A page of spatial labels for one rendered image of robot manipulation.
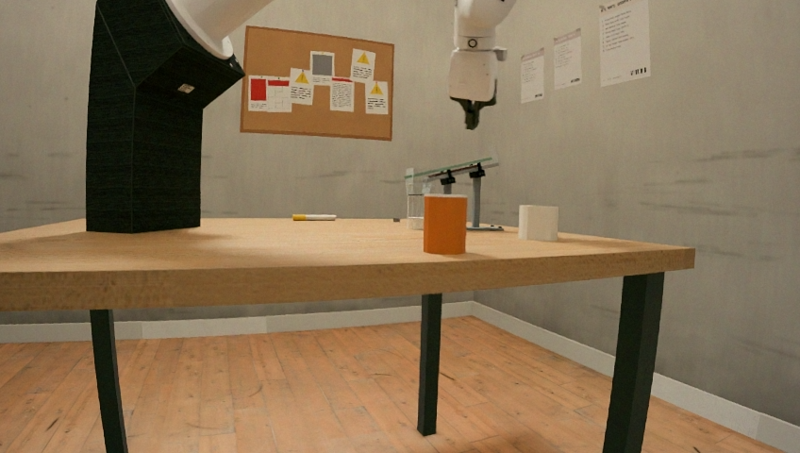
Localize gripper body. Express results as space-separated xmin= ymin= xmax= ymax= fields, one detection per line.
xmin=449 ymin=48 xmax=499 ymax=102

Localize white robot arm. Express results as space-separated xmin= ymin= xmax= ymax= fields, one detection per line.
xmin=166 ymin=0 xmax=517 ymax=61

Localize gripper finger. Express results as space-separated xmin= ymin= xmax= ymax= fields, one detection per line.
xmin=451 ymin=96 xmax=474 ymax=129
xmin=470 ymin=91 xmax=498 ymax=130

